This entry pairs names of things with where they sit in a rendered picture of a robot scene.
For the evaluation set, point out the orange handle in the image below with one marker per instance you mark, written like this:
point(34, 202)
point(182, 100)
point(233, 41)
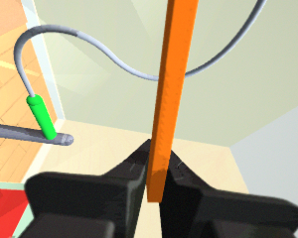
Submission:
point(179, 24)

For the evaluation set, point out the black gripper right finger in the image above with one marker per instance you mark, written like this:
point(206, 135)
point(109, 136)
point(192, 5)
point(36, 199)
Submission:
point(188, 203)

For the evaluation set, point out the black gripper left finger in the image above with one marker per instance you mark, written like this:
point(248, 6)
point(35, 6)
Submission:
point(115, 196)

